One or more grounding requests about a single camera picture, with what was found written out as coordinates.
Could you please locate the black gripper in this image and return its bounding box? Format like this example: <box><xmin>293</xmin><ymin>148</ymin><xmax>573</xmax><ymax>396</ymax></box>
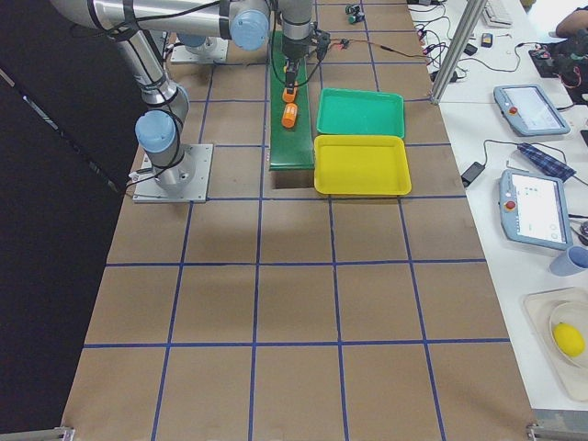
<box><xmin>281</xmin><ymin>17</ymin><xmax>331</xmax><ymax>92</ymax></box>

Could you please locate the orange 4680 cylinder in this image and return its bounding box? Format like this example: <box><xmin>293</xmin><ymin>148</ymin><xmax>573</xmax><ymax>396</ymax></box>
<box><xmin>281</xmin><ymin>102</ymin><xmax>299</xmax><ymax>130</ymax></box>

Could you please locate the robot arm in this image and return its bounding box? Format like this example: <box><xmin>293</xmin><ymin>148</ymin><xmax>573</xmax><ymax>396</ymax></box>
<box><xmin>178</xmin><ymin>1</ymin><xmax>231</xmax><ymax>48</ymax></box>
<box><xmin>52</xmin><ymin>1</ymin><xmax>331</xmax><ymax>193</ymax></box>

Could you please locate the green plastic tray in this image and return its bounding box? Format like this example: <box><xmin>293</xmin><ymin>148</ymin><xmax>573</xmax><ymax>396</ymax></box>
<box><xmin>316</xmin><ymin>88</ymin><xmax>405</xmax><ymax>139</ymax></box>

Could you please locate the green conveyor belt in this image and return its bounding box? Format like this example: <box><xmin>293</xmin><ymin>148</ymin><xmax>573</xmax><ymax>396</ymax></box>
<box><xmin>269</xmin><ymin>30</ymin><xmax>314</xmax><ymax>171</ymax></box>

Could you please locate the yellow plastic tray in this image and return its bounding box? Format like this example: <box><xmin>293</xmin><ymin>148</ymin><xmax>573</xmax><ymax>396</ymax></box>
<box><xmin>314</xmin><ymin>135</ymin><xmax>413</xmax><ymax>196</ymax></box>

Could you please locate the black phone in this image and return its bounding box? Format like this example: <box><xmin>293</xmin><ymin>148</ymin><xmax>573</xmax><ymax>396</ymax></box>
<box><xmin>481</xmin><ymin>32</ymin><xmax>493</xmax><ymax>48</ymax></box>

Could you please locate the white keyboard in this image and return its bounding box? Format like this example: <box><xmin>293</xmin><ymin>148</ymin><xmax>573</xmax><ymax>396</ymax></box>
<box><xmin>481</xmin><ymin>0</ymin><xmax>513</xmax><ymax>28</ymax></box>

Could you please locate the black power adapter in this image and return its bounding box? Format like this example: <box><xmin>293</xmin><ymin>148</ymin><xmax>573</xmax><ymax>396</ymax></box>
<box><xmin>460</xmin><ymin>162</ymin><xmax>485</xmax><ymax>188</ymax></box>

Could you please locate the upper teach pendant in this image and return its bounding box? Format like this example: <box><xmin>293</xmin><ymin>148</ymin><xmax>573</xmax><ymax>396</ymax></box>
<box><xmin>492</xmin><ymin>84</ymin><xmax>571</xmax><ymax>137</ymax></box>

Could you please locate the teach pendant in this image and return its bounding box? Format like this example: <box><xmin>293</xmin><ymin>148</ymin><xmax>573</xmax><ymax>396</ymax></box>
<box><xmin>499</xmin><ymin>169</ymin><xmax>573</xmax><ymax>251</ymax></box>
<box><xmin>492</xmin><ymin>84</ymin><xmax>571</xmax><ymax>137</ymax></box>

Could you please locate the blue plaid cloth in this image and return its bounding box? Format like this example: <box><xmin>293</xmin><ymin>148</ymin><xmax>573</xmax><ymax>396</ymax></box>
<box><xmin>517</xmin><ymin>142</ymin><xmax>576</xmax><ymax>182</ymax></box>

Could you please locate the lower teach pendant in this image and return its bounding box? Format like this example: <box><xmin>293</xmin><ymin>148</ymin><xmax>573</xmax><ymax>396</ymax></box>
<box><xmin>499</xmin><ymin>169</ymin><xmax>573</xmax><ymax>251</ymax></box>

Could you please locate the light blue cup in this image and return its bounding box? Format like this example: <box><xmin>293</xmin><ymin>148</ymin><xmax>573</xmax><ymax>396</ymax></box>
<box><xmin>549</xmin><ymin>245</ymin><xmax>588</xmax><ymax>277</ymax></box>

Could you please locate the beige tray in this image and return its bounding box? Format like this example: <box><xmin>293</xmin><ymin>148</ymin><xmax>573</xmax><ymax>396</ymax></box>
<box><xmin>523</xmin><ymin>287</ymin><xmax>587</xmax><ymax>402</ymax></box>

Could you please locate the white plate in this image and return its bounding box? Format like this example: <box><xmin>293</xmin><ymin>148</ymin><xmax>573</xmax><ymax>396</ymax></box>
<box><xmin>549</xmin><ymin>301</ymin><xmax>587</xmax><ymax>368</ymax></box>

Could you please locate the yellow lemon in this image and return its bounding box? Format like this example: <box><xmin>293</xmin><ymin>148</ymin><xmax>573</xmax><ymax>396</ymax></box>
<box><xmin>552</xmin><ymin>322</ymin><xmax>585</xmax><ymax>357</ymax></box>

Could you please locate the red black wire pair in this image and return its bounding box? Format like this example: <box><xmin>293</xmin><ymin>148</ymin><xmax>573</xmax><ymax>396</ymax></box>
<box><xmin>326</xmin><ymin>39</ymin><xmax>433</xmax><ymax>61</ymax></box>

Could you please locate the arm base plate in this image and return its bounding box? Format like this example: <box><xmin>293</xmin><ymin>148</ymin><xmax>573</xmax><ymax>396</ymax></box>
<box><xmin>131</xmin><ymin>144</ymin><xmax>213</xmax><ymax>203</ymax></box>
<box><xmin>171</xmin><ymin>34</ymin><xmax>229</xmax><ymax>64</ymax></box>

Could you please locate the aluminium frame post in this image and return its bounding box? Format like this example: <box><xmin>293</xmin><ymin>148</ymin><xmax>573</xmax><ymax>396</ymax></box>
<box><xmin>430</xmin><ymin>0</ymin><xmax>485</xmax><ymax>105</ymax></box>

